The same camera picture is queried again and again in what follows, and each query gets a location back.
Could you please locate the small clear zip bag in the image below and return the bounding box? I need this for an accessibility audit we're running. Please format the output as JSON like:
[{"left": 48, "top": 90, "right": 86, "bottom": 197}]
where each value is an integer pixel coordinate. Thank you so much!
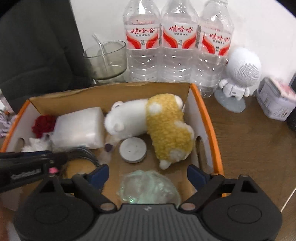
[{"left": 98, "top": 134, "right": 120, "bottom": 164}]

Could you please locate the white tissue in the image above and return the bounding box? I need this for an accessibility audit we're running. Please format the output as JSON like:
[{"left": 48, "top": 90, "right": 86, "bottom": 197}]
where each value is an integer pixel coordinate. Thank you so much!
[{"left": 21, "top": 133, "right": 52, "bottom": 153}]

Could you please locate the iridescent plastic bag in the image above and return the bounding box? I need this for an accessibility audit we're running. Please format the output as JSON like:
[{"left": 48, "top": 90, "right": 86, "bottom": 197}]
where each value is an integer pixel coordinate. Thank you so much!
[{"left": 117, "top": 170, "right": 181, "bottom": 206}]

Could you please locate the white jar lid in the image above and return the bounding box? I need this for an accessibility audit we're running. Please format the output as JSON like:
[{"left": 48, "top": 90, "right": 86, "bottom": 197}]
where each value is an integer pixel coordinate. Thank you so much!
[{"left": 119, "top": 137, "right": 147, "bottom": 164}]

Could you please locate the translucent cotton swab box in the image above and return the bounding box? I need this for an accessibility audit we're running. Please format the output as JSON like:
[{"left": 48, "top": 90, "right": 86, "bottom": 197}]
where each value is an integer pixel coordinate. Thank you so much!
[{"left": 51, "top": 107, "right": 105, "bottom": 149}]

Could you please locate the red artificial rose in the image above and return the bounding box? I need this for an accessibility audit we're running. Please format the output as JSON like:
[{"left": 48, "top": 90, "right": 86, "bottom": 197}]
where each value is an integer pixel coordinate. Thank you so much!
[{"left": 32, "top": 114, "right": 57, "bottom": 138}]

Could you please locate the yellow white plush toy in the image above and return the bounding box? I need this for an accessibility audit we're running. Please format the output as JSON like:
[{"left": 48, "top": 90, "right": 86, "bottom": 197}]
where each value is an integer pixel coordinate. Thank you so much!
[{"left": 104, "top": 93, "right": 195, "bottom": 170}]

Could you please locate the red orange cardboard box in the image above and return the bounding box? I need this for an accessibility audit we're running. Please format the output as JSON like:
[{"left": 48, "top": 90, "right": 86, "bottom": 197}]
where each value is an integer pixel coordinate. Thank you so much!
[{"left": 0, "top": 82, "right": 224, "bottom": 212}]

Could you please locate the small tin box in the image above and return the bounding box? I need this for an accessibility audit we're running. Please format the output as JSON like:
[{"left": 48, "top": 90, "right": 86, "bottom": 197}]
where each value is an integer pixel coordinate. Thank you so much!
[{"left": 256, "top": 77, "right": 295, "bottom": 121}]

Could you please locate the glass cup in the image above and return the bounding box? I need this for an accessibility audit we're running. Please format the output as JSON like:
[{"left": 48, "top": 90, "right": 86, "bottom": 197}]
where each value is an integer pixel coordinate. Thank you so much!
[{"left": 83, "top": 41, "right": 127, "bottom": 85}]

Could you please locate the white astronaut speaker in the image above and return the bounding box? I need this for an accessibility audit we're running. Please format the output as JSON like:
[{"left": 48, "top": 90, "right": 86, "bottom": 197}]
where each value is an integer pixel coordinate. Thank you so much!
[{"left": 214, "top": 47, "right": 262, "bottom": 113}]

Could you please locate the black paper bag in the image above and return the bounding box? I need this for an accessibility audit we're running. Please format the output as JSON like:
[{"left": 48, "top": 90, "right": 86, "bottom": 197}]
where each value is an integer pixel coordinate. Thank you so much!
[{"left": 1, "top": 1, "right": 92, "bottom": 113}]

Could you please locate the glass straw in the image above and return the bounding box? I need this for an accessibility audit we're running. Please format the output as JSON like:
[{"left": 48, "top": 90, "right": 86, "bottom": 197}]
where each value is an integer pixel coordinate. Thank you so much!
[{"left": 92, "top": 33, "right": 109, "bottom": 73}]

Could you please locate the middle water bottle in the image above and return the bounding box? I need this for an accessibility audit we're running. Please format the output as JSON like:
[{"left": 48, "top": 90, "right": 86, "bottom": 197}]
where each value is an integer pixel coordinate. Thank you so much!
[{"left": 159, "top": 1, "right": 199, "bottom": 82}]

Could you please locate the water bottle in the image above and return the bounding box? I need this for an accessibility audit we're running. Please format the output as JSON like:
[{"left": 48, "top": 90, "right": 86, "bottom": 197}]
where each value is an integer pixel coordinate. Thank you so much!
[
  {"left": 159, "top": 1, "right": 199, "bottom": 82},
  {"left": 123, "top": 1, "right": 161, "bottom": 82},
  {"left": 191, "top": 1, "right": 234, "bottom": 98}
]

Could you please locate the right water bottle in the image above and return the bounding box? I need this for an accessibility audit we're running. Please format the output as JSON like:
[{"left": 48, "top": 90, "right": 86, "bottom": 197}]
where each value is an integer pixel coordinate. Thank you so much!
[{"left": 191, "top": 1, "right": 234, "bottom": 98}]

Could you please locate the left water bottle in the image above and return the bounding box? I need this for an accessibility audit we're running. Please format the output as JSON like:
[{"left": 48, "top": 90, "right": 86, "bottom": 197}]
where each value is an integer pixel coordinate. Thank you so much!
[{"left": 123, "top": 1, "right": 161, "bottom": 82}]

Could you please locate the lilac rope cord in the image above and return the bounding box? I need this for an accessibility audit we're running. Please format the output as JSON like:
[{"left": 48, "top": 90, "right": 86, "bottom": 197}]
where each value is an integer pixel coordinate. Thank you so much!
[{"left": 0, "top": 108, "right": 15, "bottom": 138}]

